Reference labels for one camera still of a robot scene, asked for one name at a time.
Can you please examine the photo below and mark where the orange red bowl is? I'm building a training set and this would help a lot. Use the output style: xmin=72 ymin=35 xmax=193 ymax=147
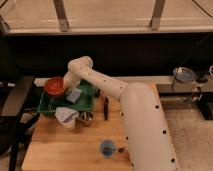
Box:
xmin=44 ymin=77 xmax=65 ymax=93

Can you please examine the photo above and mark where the dark purple bowl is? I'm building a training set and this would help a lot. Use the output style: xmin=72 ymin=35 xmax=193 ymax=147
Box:
xmin=45 ymin=92 xmax=65 ymax=98

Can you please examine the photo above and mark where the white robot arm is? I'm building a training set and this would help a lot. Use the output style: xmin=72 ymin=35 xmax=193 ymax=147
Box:
xmin=64 ymin=56 xmax=178 ymax=171

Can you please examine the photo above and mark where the green plastic tray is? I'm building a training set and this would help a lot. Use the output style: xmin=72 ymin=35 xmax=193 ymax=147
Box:
xmin=37 ymin=80 xmax=94 ymax=116

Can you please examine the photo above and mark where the blue sponge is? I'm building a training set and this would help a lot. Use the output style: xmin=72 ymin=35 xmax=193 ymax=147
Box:
xmin=66 ymin=88 xmax=82 ymax=103

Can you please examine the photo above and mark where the small metal cup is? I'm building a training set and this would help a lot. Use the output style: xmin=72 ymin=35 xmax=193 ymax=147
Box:
xmin=80 ymin=112 xmax=93 ymax=126

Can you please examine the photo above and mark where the white measuring cup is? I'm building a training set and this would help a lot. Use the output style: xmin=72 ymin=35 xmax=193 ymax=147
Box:
xmin=55 ymin=107 xmax=79 ymax=130

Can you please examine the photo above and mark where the blue cup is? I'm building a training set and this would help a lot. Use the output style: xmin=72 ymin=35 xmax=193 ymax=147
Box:
xmin=99 ymin=140 xmax=116 ymax=158

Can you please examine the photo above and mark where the small dark object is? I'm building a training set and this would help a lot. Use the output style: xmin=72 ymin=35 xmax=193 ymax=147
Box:
xmin=118 ymin=146 xmax=126 ymax=153

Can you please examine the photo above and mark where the metal bowl on shelf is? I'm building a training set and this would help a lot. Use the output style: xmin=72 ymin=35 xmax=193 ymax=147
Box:
xmin=173 ymin=67 xmax=196 ymax=84

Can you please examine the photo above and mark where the black chair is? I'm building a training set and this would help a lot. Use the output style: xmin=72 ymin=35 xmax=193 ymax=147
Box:
xmin=0 ymin=76 xmax=35 ymax=171

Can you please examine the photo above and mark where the black handled tool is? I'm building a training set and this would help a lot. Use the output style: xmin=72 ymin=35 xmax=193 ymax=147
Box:
xmin=95 ymin=88 xmax=109 ymax=121

